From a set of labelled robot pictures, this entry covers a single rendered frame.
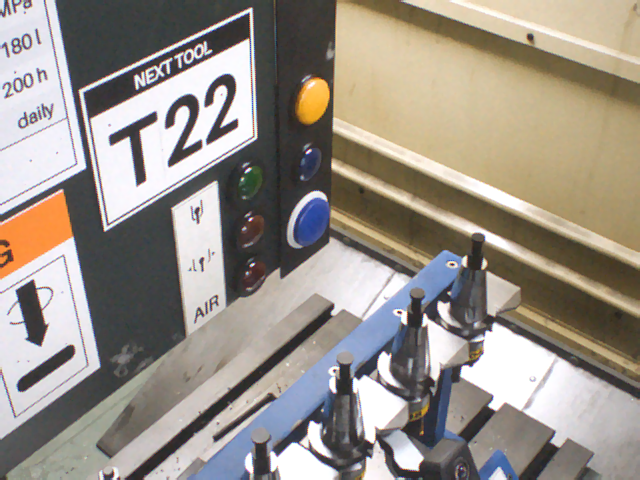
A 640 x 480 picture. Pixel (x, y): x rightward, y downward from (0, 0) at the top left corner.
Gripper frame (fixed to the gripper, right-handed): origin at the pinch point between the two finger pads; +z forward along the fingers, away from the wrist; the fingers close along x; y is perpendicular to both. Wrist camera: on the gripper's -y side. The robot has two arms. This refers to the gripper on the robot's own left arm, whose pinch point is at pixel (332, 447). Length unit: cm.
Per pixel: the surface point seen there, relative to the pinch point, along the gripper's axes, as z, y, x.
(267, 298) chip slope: 47, 42, 43
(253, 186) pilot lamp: -5.7, -44.5, -17.0
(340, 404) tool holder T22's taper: -1.5, -9.1, -1.4
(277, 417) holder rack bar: 4.7, -3.4, -2.8
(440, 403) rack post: 1.8, 19.1, 26.2
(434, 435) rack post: 1.7, 25.6, 26.0
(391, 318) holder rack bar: 4.3, -3.4, 15.2
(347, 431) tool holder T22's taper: -2.4, -5.9, -1.3
